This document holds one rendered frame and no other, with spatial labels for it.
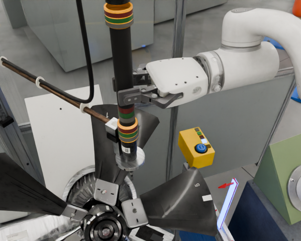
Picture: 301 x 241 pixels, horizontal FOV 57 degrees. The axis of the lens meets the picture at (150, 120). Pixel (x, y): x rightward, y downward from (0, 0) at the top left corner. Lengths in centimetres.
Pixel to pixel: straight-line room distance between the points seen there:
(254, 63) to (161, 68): 18
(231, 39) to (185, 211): 55
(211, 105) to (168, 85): 126
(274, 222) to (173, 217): 50
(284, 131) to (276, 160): 188
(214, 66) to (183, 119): 120
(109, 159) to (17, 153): 67
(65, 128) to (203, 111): 97
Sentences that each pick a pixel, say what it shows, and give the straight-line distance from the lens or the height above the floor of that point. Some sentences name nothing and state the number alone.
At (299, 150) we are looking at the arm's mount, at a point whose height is 113.
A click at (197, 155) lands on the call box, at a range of 118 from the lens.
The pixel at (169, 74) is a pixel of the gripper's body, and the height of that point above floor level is 168.
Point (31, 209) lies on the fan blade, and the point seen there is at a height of 124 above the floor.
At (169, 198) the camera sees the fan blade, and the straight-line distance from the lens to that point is 92.
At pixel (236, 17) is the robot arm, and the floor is 176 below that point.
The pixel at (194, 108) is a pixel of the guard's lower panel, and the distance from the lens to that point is 171.
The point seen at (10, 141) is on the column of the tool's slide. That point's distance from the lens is 138.
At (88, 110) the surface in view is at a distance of 66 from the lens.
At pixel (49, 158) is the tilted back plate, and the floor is 119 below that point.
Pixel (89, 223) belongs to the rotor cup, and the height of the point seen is 126.
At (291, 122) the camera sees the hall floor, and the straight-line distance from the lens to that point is 318.
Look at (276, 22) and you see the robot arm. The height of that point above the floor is 177.
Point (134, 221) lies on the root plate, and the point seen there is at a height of 119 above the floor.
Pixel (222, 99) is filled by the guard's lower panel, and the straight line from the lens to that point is 177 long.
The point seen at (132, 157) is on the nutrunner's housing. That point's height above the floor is 147.
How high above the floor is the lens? 197
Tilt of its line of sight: 44 degrees down
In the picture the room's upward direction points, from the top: straight up
